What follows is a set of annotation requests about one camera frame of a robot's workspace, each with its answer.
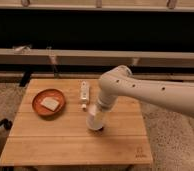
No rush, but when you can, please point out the wooden table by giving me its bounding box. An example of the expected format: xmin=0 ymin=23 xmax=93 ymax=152
xmin=0 ymin=79 xmax=153 ymax=166

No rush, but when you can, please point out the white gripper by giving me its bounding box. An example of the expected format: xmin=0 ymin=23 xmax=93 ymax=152
xmin=96 ymin=91 xmax=117 ymax=131

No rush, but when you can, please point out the orange round plate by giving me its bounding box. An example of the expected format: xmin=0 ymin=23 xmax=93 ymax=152
xmin=32 ymin=89 xmax=66 ymax=116

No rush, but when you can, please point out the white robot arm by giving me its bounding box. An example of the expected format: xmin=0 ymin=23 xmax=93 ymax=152
xmin=96 ymin=65 xmax=194 ymax=118

